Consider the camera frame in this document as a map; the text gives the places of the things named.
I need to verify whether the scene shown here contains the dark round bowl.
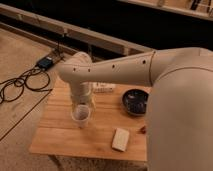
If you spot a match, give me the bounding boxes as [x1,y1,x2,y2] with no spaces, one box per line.
[122,89,149,117]

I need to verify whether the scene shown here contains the white sponge block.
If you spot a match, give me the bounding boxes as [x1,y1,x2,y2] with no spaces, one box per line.
[112,128,130,152]

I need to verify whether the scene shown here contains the wooden table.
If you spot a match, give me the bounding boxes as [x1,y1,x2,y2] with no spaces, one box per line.
[30,80,147,161]

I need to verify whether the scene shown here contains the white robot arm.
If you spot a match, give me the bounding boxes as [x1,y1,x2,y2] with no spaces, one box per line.
[58,47,213,171]

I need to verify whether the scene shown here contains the black power adapter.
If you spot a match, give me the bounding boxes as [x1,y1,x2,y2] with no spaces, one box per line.
[36,57,54,70]

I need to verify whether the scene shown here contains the small red object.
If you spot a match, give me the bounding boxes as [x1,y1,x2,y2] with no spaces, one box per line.
[139,126,147,134]

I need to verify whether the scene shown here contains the white paper cup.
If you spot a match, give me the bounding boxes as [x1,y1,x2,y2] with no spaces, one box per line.
[72,104,91,128]

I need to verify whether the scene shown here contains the black floor cable left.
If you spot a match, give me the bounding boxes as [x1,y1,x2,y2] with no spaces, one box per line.
[0,66,53,104]

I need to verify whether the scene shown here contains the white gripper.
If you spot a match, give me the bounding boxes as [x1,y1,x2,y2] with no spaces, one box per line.
[69,82,94,111]

